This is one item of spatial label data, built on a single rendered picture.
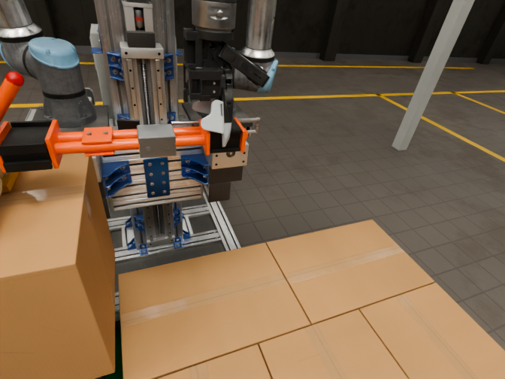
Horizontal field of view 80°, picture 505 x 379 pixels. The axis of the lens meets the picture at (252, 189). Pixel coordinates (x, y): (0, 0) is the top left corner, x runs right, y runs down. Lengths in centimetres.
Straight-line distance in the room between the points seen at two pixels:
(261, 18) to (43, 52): 62
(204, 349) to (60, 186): 63
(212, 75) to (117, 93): 74
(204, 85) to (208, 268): 80
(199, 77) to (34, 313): 51
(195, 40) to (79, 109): 61
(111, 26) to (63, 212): 72
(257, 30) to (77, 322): 90
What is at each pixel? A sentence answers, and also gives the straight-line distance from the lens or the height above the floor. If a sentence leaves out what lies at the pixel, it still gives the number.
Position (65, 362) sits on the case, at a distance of 84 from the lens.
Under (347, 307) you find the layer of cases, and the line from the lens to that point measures 123.
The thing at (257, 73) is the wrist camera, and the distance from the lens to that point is 62.
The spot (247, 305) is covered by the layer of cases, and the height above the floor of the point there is 54.
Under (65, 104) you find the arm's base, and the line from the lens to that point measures 110.
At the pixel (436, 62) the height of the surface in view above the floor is 97.
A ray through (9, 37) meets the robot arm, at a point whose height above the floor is 127.
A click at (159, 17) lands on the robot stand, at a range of 123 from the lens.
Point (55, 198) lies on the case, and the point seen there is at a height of 107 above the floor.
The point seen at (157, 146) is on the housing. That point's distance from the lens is 62.
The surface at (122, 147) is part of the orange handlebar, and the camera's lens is 62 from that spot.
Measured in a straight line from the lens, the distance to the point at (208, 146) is 62.
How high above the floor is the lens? 149
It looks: 36 degrees down
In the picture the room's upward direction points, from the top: 8 degrees clockwise
